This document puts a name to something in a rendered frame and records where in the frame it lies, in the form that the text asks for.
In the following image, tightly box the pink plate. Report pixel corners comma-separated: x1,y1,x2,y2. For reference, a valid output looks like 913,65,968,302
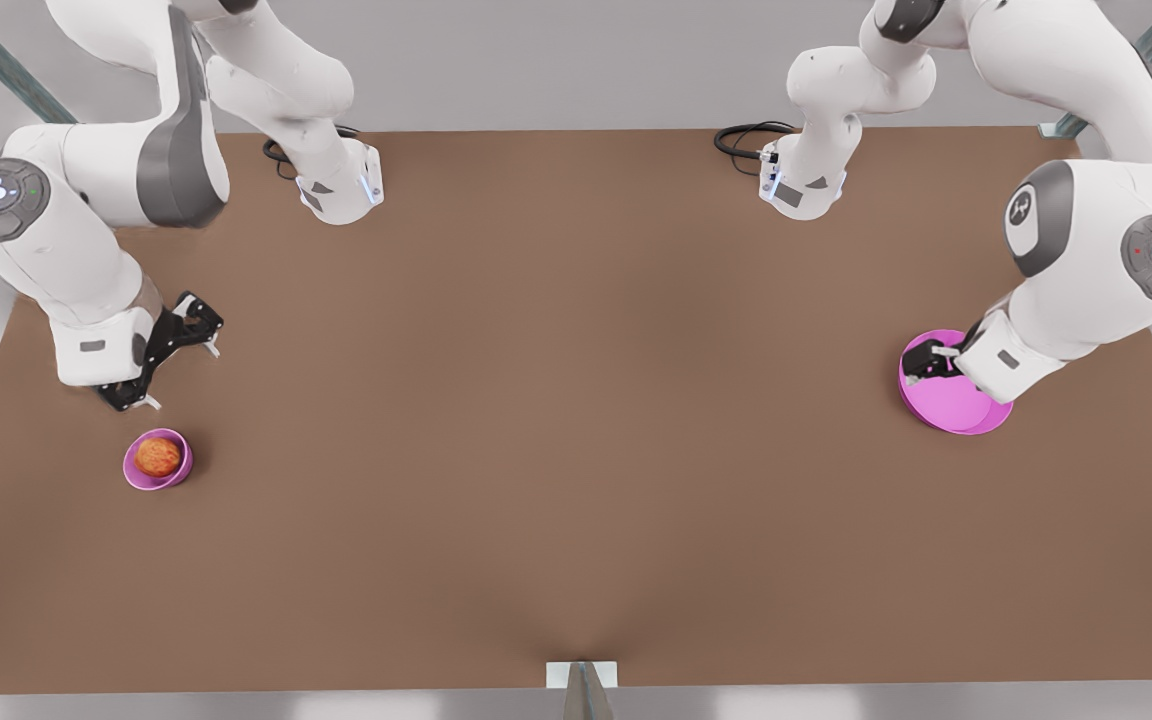
898,329,1015,437

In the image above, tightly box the red orange apple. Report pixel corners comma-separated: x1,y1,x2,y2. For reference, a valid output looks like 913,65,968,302
135,437,183,478

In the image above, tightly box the small purple bowl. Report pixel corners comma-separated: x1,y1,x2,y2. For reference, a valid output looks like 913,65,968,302
123,428,194,492

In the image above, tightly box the black cable loop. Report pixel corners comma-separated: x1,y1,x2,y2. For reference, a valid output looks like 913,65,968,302
262,125,362,181
713,121,801,177

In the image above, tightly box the silver frame post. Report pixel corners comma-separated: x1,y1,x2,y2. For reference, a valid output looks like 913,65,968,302
0,0,78,126
1039,0,1152,140
546,659,620,720

